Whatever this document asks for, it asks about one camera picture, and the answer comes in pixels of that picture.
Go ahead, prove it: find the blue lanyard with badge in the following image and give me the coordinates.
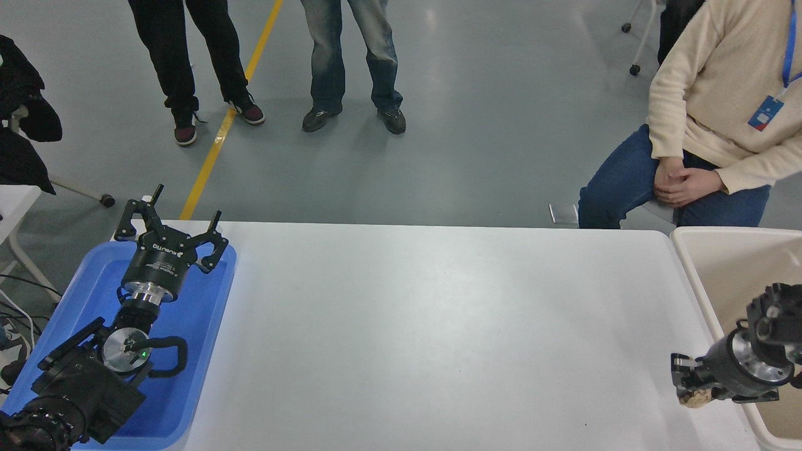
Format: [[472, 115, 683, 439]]
[[747, 0, 802, 132]]

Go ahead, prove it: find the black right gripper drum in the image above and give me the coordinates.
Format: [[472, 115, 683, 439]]
[[695, 331, 781, 405]]

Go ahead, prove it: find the tan paper ball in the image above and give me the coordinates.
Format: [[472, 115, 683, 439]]
[[678, 383, 715, 410]]

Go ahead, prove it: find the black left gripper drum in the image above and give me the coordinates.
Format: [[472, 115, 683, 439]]
[[121, 230, 200, 298]]

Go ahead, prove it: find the person's right hand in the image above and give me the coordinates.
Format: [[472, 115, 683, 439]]
[[653, 156, 689, 204]]

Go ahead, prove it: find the black coat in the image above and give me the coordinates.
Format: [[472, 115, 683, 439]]
[[0, 34, 63, 195]]

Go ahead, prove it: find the large pale plastic bin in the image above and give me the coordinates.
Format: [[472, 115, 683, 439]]
[[670, 226, 802, 451]]

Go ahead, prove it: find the seated person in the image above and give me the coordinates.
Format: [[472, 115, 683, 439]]
[[578, 0, 802, 229], [657, 0, 707, 65]]

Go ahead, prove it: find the black floor cable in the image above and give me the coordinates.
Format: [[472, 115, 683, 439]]
[[0, 273, 63, 336]]

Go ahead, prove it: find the white rolling chair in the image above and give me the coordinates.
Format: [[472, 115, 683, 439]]
[[621, 0, 666, 76]]

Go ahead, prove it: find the blue plastic tray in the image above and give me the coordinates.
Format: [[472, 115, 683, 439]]
[[0, 242, 238, 450]]

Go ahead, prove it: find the white floor cable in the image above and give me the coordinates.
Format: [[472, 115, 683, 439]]
[[0, 287, 36, 355]]

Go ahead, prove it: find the grey rolling chair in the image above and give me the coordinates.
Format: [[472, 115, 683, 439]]
[[9, 105, 117, 208]]

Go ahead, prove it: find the person's left hand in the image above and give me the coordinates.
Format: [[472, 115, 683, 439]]
[[672, 167, 729, 208]]

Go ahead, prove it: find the standing person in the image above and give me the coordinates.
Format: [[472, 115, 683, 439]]
[[128, 0, 266, 147], [299, 0, 407, 135]]

